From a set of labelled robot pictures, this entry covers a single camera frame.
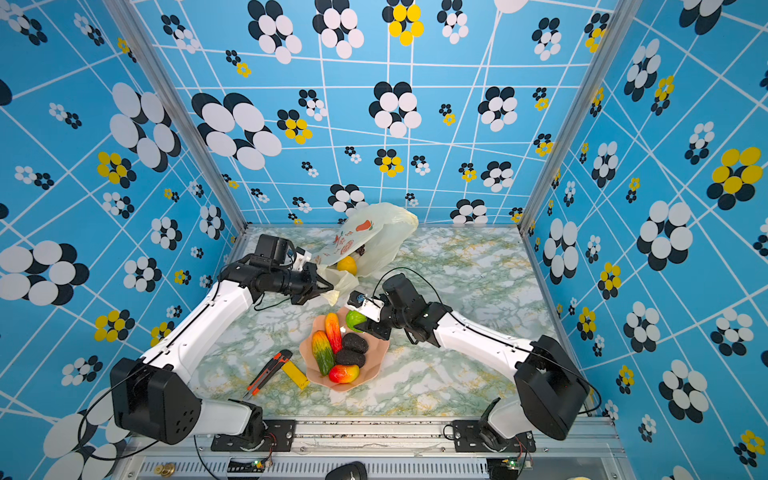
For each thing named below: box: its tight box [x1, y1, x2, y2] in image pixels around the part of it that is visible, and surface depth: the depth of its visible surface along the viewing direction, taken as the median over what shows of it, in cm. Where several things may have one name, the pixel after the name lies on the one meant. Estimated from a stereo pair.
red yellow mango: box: [329, 364, 360, 384], surface depth 80 cm
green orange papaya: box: [311, 330, 335, 377], surface depth 84 cm
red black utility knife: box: [243, 349, 293, 400], surface depth 85 cm
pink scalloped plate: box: [300, 308, 390, 392], surface depth 85 cm
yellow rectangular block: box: [281, 360, 310, 390], surface depth 84 cm
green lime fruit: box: [346, 310, 367, 333], surface depth 78 cm
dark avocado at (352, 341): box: [342, 332, 369, 354], surface depth 86 cm
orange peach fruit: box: [325, 312, 343, 355], surface depth 87 cm
